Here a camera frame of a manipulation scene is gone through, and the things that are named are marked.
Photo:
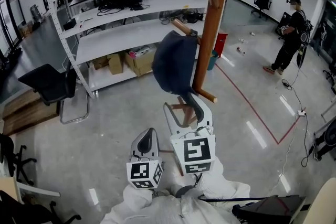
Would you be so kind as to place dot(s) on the black cantilever office chair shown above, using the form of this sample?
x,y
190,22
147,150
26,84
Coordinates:
x,y
52,84

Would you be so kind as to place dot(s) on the tall cardboard box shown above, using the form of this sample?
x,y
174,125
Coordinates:
x,y
115,63

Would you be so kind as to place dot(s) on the white power strip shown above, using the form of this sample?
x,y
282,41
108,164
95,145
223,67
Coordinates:
x,y
301,113

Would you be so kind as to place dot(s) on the large cardboard box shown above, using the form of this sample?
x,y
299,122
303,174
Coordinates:
x,y
140,63

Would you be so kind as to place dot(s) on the person's left forearm white sleeve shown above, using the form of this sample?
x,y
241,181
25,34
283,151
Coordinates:
x,y
134,204

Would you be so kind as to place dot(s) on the white desk edge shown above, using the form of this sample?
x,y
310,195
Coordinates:
x,y
31,190

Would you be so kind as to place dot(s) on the small cardboard box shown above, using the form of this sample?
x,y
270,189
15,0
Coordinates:
x,y
99,62

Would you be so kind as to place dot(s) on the red box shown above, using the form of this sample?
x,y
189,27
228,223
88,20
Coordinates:
x,y
221,43

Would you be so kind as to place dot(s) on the black chair with armrest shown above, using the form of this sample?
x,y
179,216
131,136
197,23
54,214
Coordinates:
x,y
23,209

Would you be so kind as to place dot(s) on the black swivel chair base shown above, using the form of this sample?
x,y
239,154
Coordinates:
x,y
13,157

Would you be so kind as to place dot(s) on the black mesh swivel chair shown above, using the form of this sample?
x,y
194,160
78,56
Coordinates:
x,y
262,0

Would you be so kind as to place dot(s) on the person's right forearm white sleeve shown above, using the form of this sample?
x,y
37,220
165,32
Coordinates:
x,y
220,183

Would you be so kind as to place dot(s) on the beige chair back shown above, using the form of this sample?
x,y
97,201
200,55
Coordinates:
x,y
324,202

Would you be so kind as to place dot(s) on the dark blue fabric item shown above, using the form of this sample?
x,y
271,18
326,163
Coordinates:
x,y
173,63

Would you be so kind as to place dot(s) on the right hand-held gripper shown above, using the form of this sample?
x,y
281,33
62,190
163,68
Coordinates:
x,y
197,152

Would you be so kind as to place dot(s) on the wooden step platform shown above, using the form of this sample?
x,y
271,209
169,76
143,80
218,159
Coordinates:
x,y
26,110

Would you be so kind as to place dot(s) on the white metal shelving unit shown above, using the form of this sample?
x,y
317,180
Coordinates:
x,y
147,34

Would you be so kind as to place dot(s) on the brown wooden coat stand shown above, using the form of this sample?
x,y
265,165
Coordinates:
x,y
208,34

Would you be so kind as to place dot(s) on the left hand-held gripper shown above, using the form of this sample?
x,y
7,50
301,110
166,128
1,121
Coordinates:
x,y
143,173

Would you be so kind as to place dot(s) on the black box device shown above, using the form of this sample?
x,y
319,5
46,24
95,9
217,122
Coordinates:
x,y
69,25

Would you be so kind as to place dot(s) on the teal waste bin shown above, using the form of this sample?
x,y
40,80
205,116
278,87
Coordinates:
x,y
211,60

